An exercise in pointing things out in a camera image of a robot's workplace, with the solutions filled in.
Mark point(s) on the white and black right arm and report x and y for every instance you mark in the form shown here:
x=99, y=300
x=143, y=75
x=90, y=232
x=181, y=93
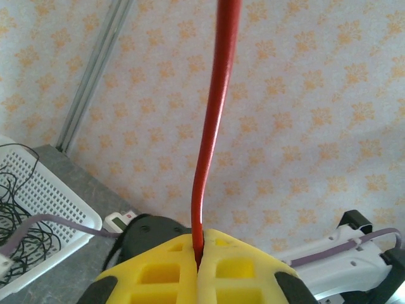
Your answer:
x=341, y=269

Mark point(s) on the white perforated plastic basket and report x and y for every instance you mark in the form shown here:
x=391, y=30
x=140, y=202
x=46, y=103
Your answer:
x=53, y=202

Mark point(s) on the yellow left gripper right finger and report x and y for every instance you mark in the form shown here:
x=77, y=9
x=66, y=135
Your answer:
x=237, y=269

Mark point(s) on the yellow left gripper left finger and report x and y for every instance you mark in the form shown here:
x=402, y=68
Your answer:
x=158, y=275

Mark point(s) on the white digital timer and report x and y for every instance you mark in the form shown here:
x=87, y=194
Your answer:
x=118, y=220

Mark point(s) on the aluminium frame post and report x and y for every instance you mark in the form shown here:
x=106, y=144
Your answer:
x=91, y=73

